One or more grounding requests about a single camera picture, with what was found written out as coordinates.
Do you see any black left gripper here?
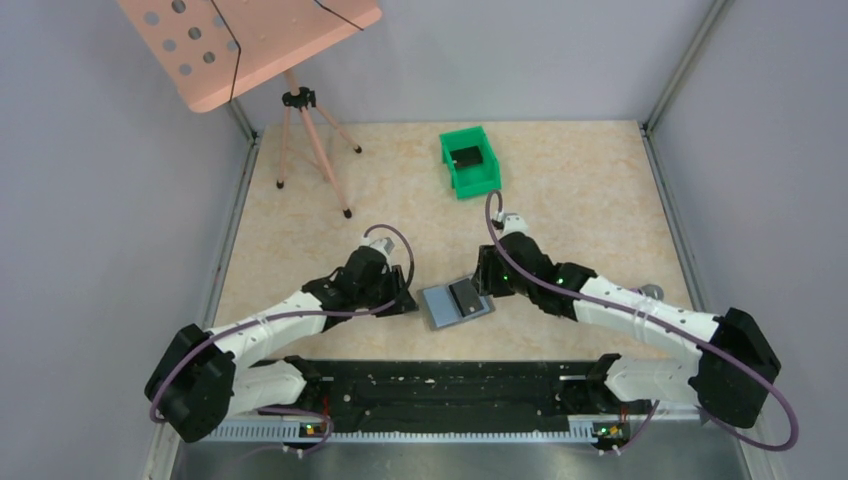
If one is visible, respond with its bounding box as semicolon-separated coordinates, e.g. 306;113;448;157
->
356;264;419;317

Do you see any grey card holder wallet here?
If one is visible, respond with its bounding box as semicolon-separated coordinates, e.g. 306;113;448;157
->
419;277;495;330

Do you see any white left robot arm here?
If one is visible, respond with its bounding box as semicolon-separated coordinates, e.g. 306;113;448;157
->
144;237;417;442

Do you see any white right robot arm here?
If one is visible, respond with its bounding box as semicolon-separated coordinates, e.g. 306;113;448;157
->
472;232;781;428

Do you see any green plastic bin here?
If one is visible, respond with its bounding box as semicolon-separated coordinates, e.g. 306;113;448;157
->
439;126;502;200

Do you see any pink music stand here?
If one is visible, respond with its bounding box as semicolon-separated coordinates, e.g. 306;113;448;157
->
119;0;383;218

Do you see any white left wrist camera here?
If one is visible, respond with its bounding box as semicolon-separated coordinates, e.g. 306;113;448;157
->
360;236;395;261

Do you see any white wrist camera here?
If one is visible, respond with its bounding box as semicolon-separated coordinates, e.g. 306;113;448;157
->
492;212;529;237
360;236;395;261

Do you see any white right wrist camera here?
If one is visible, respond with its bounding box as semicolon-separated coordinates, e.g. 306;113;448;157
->
492;212;529;237

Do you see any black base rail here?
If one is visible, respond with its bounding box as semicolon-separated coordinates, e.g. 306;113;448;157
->
279;355;651;435

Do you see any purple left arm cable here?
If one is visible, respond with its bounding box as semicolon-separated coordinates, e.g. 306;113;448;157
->
148;223;417;425

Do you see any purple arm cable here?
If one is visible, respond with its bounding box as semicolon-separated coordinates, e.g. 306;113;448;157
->
484;191;800;453
148;223;417;425

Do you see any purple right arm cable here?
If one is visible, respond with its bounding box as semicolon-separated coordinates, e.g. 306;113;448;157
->
484;191;800;453

